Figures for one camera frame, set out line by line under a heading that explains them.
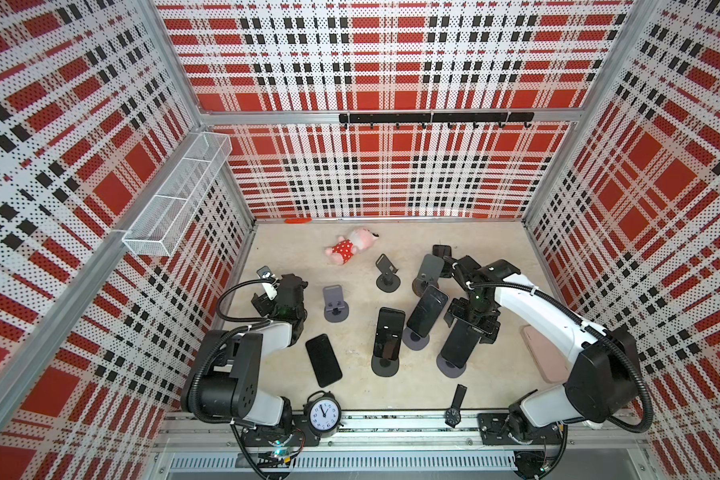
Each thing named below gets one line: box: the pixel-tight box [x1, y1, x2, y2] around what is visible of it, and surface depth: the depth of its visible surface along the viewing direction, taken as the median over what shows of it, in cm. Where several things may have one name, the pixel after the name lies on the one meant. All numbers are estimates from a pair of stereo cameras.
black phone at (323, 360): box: [305, 333, 343, 388], surface depth 87 cm
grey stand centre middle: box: [402, 327, 430, 351], surface depth 90 cm
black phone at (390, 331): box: [371, 307, 406, 377], surface depth 80 cm
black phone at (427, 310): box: [406, 284, 449, 338], surface depth 85 cm
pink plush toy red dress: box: [324, 228, 380, 266], surface depth 107 cm
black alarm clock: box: [303, 391, 344, 438], surface depth 75 cm
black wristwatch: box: [444, 384, 467, 428], surface depth 78 cm
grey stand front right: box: [436, 353, 467, 379], surface depth 85 cm
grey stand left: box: [323, 284, 349, 323], surface depth 93 cm
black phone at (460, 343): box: [440, 319, 482, 368], surface depth 80 cm
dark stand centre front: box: [371, 355, 399, 377], surface depth 86 cm
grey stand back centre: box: [375, 254, 401, 293], surface depth 101 cm
